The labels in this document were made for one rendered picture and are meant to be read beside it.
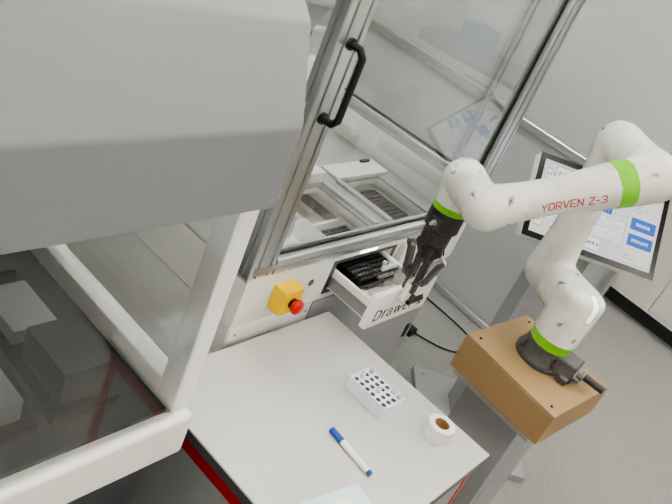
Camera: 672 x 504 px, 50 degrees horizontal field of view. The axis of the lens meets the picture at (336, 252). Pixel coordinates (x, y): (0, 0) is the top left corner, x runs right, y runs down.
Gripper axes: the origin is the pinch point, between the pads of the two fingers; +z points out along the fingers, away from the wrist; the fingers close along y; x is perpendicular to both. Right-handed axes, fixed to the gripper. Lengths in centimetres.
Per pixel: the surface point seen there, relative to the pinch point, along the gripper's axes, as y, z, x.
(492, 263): -41, 60, 173
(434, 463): 36.2, 17.3, -23.7
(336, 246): -17.2, -5.3, -14.3
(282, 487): 22, 17, -61
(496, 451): 39, 33, 17
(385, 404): 19.1, 13.9, -24.2
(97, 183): 8, -51, -109
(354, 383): 10.1, 14.4, -25.9
